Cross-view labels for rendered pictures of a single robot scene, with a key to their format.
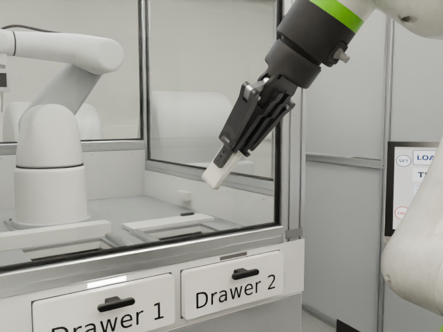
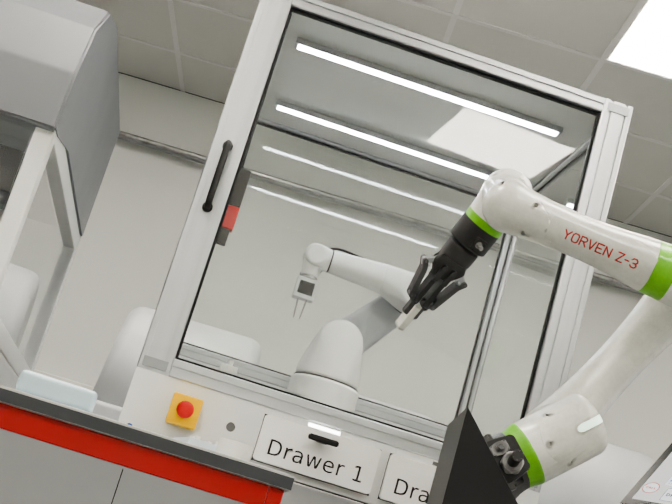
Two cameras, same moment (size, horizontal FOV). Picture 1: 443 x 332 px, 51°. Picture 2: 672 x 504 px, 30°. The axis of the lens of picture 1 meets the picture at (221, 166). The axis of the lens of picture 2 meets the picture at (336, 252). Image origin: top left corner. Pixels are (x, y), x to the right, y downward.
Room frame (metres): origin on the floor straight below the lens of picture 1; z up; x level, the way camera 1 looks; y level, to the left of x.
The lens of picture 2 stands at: (-1.74, -1.15, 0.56)
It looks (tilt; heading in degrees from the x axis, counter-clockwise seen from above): 15 degrees up; 29
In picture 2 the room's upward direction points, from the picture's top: 17 degrees clockwise
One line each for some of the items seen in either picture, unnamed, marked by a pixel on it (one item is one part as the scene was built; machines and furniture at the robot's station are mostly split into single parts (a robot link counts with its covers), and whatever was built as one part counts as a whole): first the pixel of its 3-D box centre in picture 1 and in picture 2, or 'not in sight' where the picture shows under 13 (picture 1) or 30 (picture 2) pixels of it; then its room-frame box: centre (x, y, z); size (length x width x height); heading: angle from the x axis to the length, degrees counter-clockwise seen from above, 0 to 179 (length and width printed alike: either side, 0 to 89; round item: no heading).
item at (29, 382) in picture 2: not in sight; (57, 393); (0.16, 0.41, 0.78); 0.15 x 0.10 x 0.04; 127
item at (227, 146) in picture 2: not in sight; (218, 174); (0.65, 0.57, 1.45); 0.05 x 0.03 x 0.19; 34
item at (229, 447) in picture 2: not in sight; (233, 452); (0.41, 0.15, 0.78); 0.07 x 0.07 x 0.04
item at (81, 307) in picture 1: (109, 313); (317, 454); (0.91, 0.23, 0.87); 0.29 x 0.02 x 0.11; 124
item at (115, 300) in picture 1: (114, 302); (322, 440); (0.89, 0.21, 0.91); 0.07 x 0.04 x 0.01; 124
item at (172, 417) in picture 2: not in sight; (184, 411); (0.71, 0.49, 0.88); 0.07 x 0.05 x 0.07; 124
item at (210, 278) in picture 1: (235, 282); (442, 493); (1.09, -0.03, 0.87); 0.29 x 0.02 x 0.11; 124
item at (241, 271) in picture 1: (242, 273); not in sight; (1.06, -0.05, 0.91); 0.07 x 0.04 x 0.01; 124
